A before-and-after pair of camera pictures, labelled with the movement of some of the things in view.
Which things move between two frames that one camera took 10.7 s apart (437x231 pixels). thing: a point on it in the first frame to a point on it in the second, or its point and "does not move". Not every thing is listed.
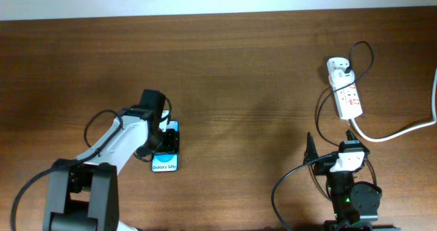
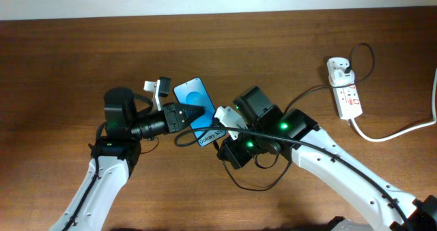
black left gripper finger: x=157 y=139 to x=187 y=113
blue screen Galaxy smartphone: x=166 y=162 to x=207 y=128
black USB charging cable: x=347 y=70 to x=349 y=68
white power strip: x=346 y=97 does not move
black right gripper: x=321 y=167 to x=229 y=152
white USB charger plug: x=339 y=78 does not move
